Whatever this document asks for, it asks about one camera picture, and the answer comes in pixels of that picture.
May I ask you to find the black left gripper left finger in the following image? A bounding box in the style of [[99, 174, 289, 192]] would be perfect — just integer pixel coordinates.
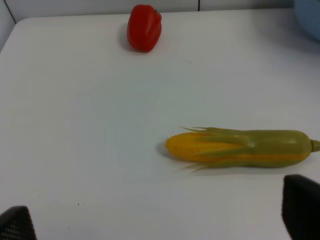
[[0, 205, 37, 240]]

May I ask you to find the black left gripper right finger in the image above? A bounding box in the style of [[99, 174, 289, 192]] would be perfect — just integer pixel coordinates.
[[281, 174, 320, 240]]

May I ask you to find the light blue bowl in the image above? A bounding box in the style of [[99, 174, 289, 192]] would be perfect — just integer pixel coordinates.
[[293, 0, 320, 41]]

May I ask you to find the yellow corn cob green husk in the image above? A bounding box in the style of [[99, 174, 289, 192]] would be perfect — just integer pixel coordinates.
[[164, 127, 320, 170]]

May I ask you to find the red bell pepper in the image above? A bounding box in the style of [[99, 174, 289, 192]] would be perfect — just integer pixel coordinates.
[[126, 4, 162, 53]]

